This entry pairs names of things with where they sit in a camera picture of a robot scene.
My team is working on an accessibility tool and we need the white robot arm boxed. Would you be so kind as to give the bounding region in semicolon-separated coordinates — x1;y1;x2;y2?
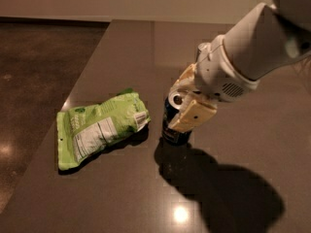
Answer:
168;0;311;133

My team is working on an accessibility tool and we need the green rice chip bag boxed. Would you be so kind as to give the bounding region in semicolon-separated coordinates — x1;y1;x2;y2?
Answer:
56;89;151;171

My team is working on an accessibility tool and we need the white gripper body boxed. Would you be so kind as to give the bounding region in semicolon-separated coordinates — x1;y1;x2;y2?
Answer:
194;35;259;102

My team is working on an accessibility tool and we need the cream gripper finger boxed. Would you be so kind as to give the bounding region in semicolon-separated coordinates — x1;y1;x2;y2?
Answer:
168;64;197;99
177;99;217;131

